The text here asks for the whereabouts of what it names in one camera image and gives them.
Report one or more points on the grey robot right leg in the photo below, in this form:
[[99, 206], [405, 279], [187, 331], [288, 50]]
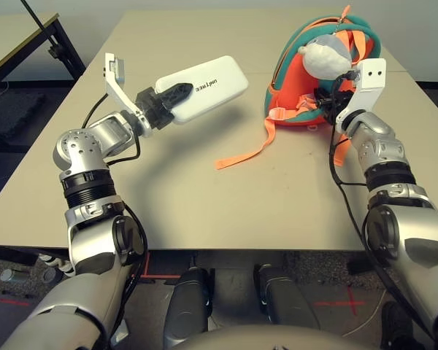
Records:
[[284, 299]]

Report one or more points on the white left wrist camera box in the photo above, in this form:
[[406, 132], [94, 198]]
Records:
[[120, 91]]

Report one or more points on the grey robot leg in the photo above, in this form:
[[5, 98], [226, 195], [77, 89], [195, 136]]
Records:
[[188, 310], [284, 299]]

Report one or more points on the black shoe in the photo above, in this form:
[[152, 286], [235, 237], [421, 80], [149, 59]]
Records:
[[398, 324]]

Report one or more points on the orange teal backpack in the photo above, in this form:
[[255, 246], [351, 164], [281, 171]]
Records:
[[292, 73]]

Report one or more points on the grey robot torso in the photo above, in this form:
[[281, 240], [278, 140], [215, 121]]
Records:
[[270, 341]]

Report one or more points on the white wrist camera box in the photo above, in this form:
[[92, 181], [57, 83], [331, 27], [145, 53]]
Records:
[[120, 91], [372, 80]]

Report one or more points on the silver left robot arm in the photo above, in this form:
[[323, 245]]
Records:
[[84, 146]]

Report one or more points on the white ribbed floor object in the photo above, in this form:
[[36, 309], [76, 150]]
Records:
[[58, 265]]

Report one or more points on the side table with black frame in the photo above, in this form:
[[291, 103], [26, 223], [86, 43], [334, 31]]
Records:
[[14, 36]]

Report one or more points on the dark foam floor pad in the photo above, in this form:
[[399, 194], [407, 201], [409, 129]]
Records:
[[14, 113]]

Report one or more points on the silver can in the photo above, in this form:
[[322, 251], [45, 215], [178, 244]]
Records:
[[11, 276]]

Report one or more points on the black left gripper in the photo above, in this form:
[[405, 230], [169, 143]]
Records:
[[153, 109]]

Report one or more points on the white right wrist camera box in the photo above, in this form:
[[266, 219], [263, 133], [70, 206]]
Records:
[[372, 80]]

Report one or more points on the thin black pole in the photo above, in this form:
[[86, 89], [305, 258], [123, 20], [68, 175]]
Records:
[[37, 20]]

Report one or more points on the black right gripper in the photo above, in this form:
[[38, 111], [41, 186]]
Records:
[[336, 107]]

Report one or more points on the grey robot left leg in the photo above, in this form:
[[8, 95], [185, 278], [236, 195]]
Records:
[[188, 310]]

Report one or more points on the black pole clamp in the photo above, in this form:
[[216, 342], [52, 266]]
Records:
[[55, 51]]

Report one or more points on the black table base beam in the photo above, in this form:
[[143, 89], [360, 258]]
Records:
[[7, 255]]

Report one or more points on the small grey plate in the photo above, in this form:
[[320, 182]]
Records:
[[119, 332]]

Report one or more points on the white pencil case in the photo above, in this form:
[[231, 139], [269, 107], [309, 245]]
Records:
[[222, 96]]

